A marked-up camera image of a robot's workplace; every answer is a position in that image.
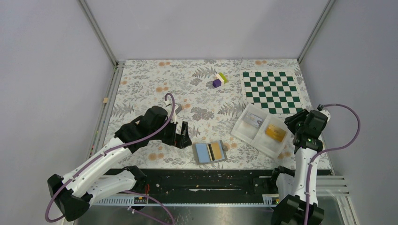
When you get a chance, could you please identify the grey card holder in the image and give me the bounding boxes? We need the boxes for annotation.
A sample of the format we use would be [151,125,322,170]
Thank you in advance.
[192,140,228,165]

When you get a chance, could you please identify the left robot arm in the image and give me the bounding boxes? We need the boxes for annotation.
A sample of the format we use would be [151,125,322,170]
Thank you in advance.
[45,103,192,223]

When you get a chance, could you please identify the aluminium frame post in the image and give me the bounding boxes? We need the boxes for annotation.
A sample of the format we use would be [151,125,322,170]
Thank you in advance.
[77,0,118,67]
[297,0,336,64]

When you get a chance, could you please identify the silver card in bin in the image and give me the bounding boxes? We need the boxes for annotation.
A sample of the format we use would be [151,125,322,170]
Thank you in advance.
[243,112,263,128]

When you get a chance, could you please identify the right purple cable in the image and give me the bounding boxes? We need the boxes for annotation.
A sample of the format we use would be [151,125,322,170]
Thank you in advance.
[303,104,361,225]

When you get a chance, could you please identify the green block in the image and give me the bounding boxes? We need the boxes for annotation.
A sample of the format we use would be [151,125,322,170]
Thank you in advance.
[218,73,228,83]

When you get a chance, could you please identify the green white chessboard mat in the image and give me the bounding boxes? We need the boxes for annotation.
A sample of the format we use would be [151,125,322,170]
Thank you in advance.
[239,69,305,115]

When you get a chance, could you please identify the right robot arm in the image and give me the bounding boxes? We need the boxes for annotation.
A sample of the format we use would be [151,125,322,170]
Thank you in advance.
[269,110,329,225]

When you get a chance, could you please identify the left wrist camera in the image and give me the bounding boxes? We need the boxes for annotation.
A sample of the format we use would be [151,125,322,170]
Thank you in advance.
[171,104,183,123]

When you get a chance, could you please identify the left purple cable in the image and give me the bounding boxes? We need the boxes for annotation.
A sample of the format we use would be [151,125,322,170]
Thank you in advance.
[45,92,176,225]

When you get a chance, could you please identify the left aluminium frame post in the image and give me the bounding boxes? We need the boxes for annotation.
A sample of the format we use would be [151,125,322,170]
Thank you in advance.
[77,0,118,67]

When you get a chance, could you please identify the orange card in bin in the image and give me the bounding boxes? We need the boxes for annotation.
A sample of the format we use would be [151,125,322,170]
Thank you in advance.
[265,123,287,143]

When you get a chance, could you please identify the purple cable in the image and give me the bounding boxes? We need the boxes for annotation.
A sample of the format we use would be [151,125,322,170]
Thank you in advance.
[45,92,176,225]
[303,104,361,225]

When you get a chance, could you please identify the right aluminium frame post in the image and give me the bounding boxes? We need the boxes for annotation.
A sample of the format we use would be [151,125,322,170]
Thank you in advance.
[297,0,336,64]

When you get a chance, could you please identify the purple block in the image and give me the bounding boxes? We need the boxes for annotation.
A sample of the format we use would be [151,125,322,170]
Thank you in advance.
[212,79,222,88]

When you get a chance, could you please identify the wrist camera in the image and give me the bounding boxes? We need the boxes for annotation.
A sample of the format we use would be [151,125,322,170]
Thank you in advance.
[317,105,331,121]
[171,104,183,123]

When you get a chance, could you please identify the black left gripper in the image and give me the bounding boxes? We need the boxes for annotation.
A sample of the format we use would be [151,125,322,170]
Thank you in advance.
[150,117,191,148]

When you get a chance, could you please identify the floral table mat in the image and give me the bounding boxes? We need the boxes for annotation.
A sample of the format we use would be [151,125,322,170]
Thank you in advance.
[104,59,312,169]

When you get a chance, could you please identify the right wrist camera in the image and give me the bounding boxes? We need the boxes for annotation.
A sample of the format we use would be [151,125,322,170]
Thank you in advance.
[317,105,331,121]

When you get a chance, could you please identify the translucent plastic bin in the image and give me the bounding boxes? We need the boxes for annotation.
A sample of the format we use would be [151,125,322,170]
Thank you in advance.
[231,104,293,158]

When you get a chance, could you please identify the white pink block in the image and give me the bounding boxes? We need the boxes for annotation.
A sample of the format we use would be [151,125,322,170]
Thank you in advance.
[215,74,224,86]

